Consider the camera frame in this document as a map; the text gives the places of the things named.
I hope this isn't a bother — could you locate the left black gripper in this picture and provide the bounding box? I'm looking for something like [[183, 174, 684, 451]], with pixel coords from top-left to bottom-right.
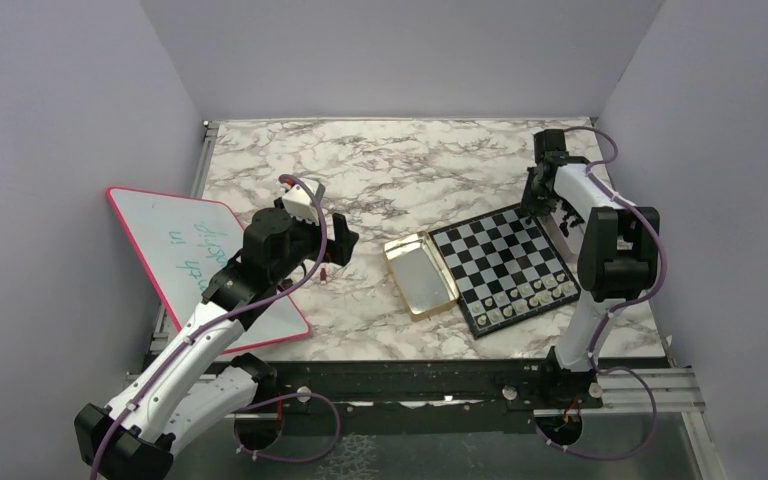
[[271, 197, 359, 284]]

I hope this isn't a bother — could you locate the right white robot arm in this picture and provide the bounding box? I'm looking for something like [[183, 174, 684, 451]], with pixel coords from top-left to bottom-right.
[[519, 129, 662, 407]]

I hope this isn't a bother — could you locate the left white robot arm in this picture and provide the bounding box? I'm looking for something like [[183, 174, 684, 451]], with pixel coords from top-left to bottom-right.
[[74, 201, 359, 479]]

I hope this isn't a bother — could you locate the white box of black pieces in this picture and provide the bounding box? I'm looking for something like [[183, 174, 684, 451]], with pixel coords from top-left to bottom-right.
[[538, 204, 586, 262]]

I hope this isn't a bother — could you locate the gold metal tin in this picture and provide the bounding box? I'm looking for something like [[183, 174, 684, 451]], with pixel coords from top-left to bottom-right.
[[383, 231, 460, 322]]

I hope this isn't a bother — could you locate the black white chessboard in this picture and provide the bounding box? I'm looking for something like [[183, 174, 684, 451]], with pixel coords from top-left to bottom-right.
[[430, 205, 582, 339]]

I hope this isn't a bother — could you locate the red framed whiteboard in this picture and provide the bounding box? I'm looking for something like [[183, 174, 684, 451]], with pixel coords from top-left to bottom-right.
[[106, 186, 313, 359]]

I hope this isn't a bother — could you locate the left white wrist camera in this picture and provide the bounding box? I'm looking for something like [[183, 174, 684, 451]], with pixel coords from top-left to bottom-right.
[[280, 179, 326, 225]]

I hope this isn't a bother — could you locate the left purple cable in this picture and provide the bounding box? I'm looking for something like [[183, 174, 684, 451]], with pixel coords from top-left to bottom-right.
[[89, 173, 342, 480]]

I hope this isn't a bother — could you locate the black table front rail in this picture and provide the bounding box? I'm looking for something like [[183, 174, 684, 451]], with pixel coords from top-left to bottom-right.
[[145, 357, 670, 439]]

